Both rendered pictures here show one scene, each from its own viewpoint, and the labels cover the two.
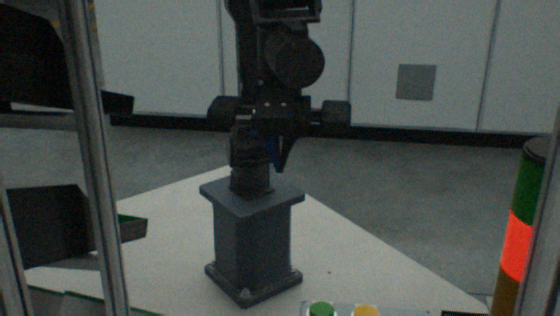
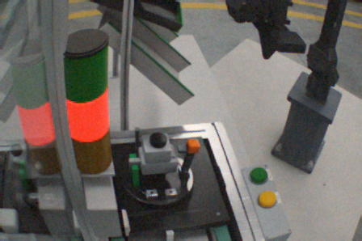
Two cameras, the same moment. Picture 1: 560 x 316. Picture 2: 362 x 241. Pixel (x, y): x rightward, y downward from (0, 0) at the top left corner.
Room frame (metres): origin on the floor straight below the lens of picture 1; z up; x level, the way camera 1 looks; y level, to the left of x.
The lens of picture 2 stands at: (0.37, -0.51, 1.59)
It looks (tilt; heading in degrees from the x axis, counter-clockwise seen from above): 42 degrees down; 67
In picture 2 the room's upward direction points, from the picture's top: 6 degrees clockwise
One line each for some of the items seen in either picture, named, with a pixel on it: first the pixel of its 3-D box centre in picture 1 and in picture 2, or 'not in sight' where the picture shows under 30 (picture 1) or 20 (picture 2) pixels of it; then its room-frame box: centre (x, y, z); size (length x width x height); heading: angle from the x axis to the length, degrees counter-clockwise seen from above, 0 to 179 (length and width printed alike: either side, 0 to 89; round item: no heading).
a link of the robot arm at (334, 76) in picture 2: (252, 146); (324, 67); (0.97, 0.04, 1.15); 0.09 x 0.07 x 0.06; 102
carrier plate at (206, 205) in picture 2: not in sight; (157, 186); (0.53, -0.03, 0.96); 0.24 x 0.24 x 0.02; 83
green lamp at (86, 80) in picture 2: (552, 186); (83, 66); (0.39, -0.20, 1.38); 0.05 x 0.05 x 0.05
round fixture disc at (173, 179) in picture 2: not in sight; (157, 179); (0.53, -0.03, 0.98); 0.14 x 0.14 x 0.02
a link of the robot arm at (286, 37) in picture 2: (279, 93); (272, 9); (0.74, 0.00, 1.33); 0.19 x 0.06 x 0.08; 83
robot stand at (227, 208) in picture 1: (252, 234); (309, 123); (0.97, 0.05, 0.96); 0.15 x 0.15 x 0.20; 37
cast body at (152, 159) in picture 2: not in sight; (152, 152); (0.52, -0.03, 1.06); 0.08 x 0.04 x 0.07; 173
